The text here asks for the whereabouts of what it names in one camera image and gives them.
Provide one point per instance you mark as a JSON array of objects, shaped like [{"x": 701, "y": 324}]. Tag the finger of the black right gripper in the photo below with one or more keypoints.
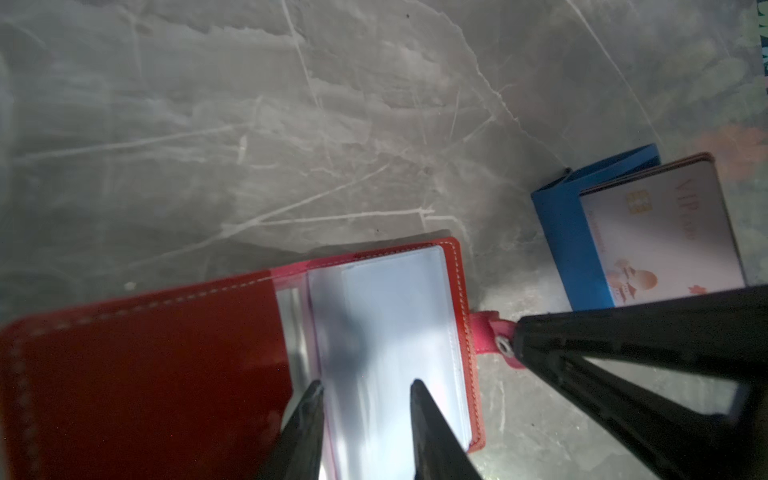
[
  {"x": 671, "y": 440},
  {"x": 723, "y": 335}
]

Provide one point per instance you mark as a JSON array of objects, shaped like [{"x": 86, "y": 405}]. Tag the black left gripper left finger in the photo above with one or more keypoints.
[{"x": 298, "y": 452}]

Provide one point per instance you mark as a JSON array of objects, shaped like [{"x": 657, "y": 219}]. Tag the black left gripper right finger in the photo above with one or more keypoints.
[{"x": 437, "y": 452}]

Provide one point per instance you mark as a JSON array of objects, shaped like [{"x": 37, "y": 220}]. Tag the pink VIP card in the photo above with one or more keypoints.
[{"x": 664, "y": 233}]

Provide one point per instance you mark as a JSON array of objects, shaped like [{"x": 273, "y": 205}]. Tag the red leather card holder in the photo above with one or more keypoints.
[{"x": 199, "y": 382}]

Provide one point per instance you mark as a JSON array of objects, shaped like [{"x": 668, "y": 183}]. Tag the blue card stand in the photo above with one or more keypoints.
[{"x": 565, "y": 226}]

